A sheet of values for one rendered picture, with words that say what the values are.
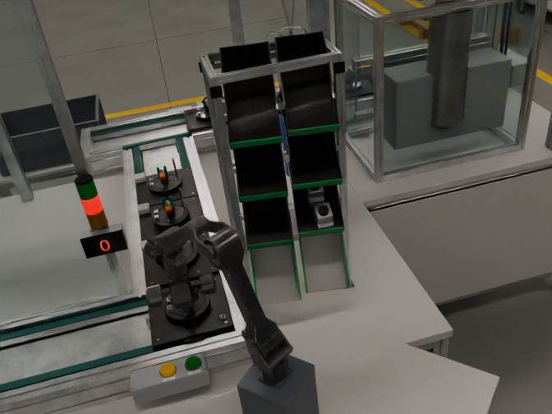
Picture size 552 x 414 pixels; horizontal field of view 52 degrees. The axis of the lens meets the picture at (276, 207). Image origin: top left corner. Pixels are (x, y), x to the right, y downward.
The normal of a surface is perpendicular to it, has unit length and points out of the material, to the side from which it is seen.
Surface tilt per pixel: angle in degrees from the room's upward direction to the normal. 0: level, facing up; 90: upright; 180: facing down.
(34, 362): 0
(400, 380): 0
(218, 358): 90
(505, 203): 90
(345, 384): 0
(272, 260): 45
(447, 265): 90
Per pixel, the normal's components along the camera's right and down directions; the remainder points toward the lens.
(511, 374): -0.11, -0.82
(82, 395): 0.25, 0.53
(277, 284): -0.02, -0.18
